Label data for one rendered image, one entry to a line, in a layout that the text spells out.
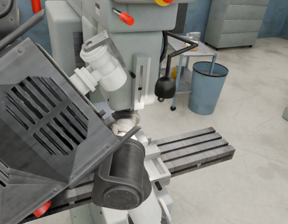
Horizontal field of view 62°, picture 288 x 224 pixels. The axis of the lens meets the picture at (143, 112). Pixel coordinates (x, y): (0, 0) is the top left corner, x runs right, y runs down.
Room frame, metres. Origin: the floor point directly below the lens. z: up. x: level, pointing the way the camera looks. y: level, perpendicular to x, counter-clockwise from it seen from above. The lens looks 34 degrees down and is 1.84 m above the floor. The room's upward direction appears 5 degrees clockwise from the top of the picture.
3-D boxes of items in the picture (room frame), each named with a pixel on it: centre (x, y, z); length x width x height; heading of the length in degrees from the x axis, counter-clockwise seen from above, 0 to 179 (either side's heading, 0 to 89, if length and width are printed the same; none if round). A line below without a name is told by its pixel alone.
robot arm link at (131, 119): (0.79, 0.07, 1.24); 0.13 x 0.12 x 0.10; 91
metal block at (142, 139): (0.92, 0.00, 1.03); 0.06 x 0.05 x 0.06; 116
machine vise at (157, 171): (0.89, -0.01, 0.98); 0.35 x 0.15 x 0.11; 26
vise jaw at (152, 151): (0.87, -0.02, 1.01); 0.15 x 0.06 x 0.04; 116
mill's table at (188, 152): (0.89, 0.05, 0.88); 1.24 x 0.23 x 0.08; 116
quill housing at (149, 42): (0.89, 0.08, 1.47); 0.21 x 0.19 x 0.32; 116
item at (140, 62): (0.79, 0.03, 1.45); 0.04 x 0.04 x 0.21; 26
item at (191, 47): (0.79, -0.12, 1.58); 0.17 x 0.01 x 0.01; 143
